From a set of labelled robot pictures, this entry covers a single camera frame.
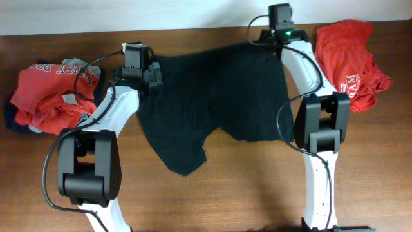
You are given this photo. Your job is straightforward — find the black t-shirt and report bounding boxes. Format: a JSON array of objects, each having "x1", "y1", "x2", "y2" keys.
[{"x1": 137, "y1": 43, "x2": 293, "y2": 176}]

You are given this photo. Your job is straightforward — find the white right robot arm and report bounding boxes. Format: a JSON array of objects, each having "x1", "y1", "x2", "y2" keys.
[{"x1": 258, "y1": 3, "x2": 372, "y2": 231}]

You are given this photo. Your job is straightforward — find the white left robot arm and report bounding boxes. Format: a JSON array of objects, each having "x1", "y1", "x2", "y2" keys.
[{"x1": 55, "y1": 42, "x2": 163, "y2": 231}]

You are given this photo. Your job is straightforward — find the navy folded t-shirt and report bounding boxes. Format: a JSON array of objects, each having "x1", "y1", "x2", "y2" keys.
[{"x1": 3, "y1": 59, "x2": 106, "y2": 135}]

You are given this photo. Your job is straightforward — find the red RAM t-shirt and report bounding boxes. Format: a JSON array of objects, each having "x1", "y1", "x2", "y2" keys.
[{"x1": 315, "y1": 20, "x2": 393, "y2": 113}]

